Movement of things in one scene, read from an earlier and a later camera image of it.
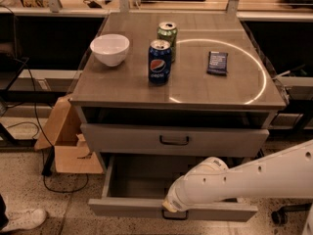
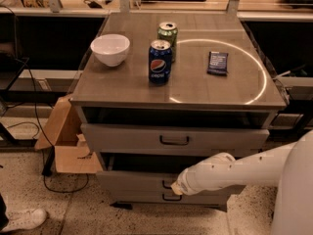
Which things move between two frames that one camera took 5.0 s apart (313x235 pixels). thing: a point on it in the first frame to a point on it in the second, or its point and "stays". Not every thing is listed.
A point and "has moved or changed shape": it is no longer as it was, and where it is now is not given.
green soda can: x=167 y=30 stays
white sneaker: x=25 y=219 stays
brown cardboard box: x=63 y=130 stays
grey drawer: x=136 y=186 has moved or changed shape
